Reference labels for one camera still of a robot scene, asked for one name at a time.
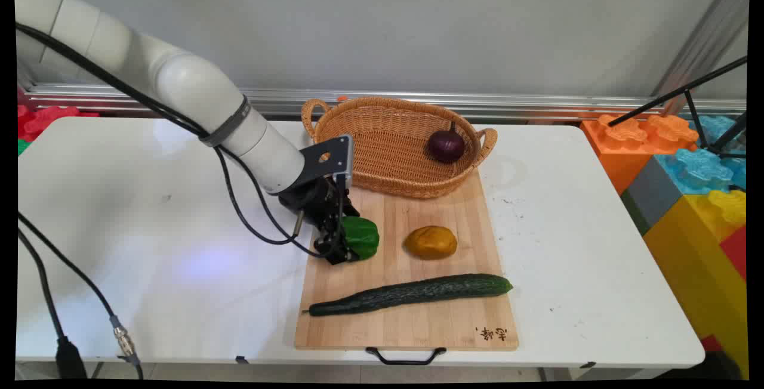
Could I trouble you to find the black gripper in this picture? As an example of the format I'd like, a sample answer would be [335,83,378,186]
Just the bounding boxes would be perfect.
[278,175,362,266]

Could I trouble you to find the long dark green cucumber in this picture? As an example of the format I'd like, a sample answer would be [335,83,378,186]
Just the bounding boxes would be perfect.
[303,273,514,318]

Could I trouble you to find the green bell pepper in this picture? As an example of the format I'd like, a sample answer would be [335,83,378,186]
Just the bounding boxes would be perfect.
[341,216,381,261]

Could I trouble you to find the brown potato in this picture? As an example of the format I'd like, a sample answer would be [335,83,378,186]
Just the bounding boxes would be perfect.
[403,226,458,260]

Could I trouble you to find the wooden cutting board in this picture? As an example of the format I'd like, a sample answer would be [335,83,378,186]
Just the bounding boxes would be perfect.
[294,168,519,352]

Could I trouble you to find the woven wicker basket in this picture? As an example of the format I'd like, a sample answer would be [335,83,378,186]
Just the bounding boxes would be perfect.
[301,97,498,200]

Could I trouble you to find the red onion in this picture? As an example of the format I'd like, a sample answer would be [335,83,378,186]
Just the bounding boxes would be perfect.
[427,121,467,165]

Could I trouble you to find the orange foam block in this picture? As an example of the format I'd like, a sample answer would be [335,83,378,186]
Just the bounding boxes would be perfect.
[580,113,700,196]

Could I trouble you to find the grey foam block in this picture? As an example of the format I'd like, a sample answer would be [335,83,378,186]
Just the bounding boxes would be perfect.
[620,156,685,236]

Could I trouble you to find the red foam puzzle pieces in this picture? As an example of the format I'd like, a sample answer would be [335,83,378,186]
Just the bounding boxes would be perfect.
[17,104,100,143]

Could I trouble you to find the blue foam block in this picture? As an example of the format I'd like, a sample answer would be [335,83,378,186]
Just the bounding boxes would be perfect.
[654,115,747,196]

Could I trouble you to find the black tripod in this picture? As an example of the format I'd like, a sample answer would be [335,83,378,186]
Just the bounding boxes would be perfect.
[608,56,748,160]

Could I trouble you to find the red foam block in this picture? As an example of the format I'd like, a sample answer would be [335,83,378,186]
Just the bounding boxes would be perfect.
[719,224,747,283]

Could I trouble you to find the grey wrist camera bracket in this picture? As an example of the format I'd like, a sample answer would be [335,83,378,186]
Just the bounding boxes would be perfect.
[297,134,355,190]

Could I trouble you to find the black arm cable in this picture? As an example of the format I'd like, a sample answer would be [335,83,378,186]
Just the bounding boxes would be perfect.
[14,21,347,260]

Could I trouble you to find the grey arm strap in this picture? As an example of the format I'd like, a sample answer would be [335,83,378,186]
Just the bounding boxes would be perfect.
[199,96,252,149]

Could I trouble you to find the silver metal frame post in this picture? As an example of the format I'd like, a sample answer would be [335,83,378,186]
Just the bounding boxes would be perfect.
[23,82,747,122]

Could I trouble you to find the black cable with metal connector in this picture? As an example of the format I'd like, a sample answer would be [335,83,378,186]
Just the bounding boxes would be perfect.
[17,212,144,379]

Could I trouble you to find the black cable with plug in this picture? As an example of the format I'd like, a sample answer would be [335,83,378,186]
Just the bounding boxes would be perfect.
[17,227,88,379]

